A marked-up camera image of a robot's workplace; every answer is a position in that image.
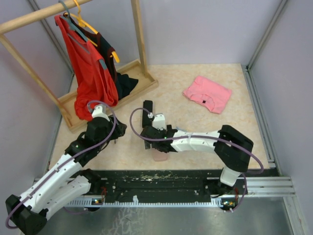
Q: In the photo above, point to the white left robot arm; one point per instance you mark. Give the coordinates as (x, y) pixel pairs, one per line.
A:
(67, 180)

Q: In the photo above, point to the red tank top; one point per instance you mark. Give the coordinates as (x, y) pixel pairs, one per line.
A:
(94, 87)

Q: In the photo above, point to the black sunglasses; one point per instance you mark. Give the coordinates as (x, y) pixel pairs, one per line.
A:
(119, 131)

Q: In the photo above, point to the grey clothes hanger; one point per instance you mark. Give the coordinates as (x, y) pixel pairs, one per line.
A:
(82, 51)

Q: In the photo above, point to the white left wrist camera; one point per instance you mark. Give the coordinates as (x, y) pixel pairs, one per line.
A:
(99, 111)

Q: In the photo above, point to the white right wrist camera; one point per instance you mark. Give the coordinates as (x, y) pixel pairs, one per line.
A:
(159, 122)

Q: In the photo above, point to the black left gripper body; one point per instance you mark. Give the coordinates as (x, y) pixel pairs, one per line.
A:
(110, 127)

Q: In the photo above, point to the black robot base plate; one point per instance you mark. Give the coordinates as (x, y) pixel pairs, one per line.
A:
(162, 188)

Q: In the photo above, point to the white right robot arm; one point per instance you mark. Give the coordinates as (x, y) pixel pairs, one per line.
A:
(231, 146)

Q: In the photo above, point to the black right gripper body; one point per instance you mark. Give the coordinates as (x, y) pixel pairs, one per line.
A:
(157, 146)

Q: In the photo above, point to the black glasses case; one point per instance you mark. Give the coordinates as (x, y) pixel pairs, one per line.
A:
(146, 121)

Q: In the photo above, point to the dark navy garment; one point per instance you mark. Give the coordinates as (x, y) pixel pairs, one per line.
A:
(123, 82)

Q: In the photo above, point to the pink folded t-shirt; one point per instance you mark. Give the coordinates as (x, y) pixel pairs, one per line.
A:
(208, 94)

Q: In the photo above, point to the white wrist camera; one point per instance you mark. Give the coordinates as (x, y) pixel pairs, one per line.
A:
(159, 122)
(99, 111)

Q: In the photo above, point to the yellow clothes hanger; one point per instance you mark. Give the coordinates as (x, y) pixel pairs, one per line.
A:
(83, 23)

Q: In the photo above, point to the pink glasses case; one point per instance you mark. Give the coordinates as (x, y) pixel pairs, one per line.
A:
(160, 156)

